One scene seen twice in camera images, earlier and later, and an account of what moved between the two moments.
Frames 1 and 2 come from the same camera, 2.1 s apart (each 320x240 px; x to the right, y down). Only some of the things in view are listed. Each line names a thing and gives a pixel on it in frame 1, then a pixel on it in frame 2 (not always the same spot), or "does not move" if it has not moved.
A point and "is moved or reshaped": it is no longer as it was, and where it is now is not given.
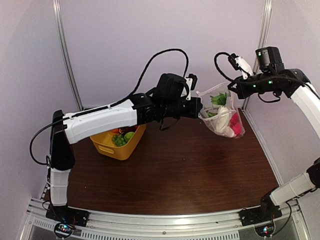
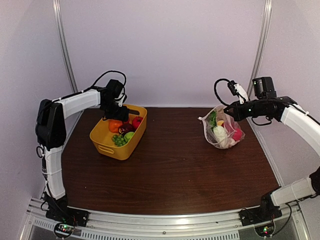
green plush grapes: x=119 y=140 does not move
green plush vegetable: x=128 y=135 does not move
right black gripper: x=242 y=91 → x=238 y=114
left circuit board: x=63 y=230 does not move
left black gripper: x=196 y=106 → x=123 y=116
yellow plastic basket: x=104 y=143 does not move
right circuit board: x=265 y=229 does not move
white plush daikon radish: x=223 y=126 → x=219 y=131
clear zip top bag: x=217 y=112 is moved or reshaped
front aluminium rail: x=106 y=225 does not move
